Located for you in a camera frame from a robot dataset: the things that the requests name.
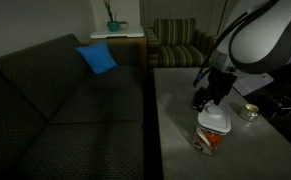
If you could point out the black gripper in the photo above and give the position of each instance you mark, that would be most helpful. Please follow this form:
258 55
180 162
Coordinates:
221 81

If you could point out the white container lid with button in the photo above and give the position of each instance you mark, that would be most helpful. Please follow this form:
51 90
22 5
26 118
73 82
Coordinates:
216 120

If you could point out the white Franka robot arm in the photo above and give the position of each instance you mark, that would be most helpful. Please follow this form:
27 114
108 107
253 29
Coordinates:
268 36

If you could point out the clear container with snacks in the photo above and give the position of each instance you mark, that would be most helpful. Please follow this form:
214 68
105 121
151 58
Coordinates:
208 141

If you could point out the glass candle jar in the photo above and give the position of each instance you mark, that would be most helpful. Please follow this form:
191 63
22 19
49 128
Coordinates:
249 112

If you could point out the striped armchair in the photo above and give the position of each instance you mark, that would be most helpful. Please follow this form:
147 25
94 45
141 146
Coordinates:
176 46

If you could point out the wooden side table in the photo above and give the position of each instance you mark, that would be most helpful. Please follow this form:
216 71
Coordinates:
131 50

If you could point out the white board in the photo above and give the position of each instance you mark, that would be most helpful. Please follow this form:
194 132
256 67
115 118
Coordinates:
118 32

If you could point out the blue cushion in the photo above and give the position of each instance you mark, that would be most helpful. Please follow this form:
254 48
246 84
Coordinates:
96 58

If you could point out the teal pot with plant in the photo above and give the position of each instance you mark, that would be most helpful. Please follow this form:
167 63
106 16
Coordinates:
113 26

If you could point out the dark grey sofa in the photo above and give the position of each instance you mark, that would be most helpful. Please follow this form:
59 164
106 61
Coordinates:
68 110

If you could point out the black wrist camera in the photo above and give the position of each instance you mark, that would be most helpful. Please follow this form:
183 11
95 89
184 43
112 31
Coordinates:
199 100

